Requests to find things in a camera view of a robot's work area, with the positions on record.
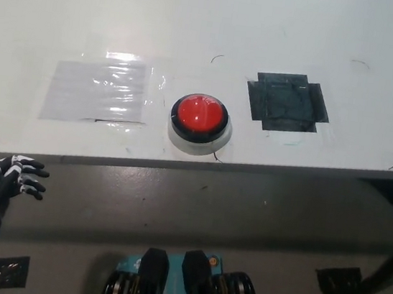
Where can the red dome push button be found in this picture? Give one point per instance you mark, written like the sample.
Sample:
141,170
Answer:
198,115

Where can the clear plastic tape strip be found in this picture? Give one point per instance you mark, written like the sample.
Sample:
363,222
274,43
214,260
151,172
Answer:
156,83

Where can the black tape square patch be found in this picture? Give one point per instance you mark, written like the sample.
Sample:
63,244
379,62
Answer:
286,102

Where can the black table leg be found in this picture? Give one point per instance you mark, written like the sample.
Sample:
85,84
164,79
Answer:
389,266

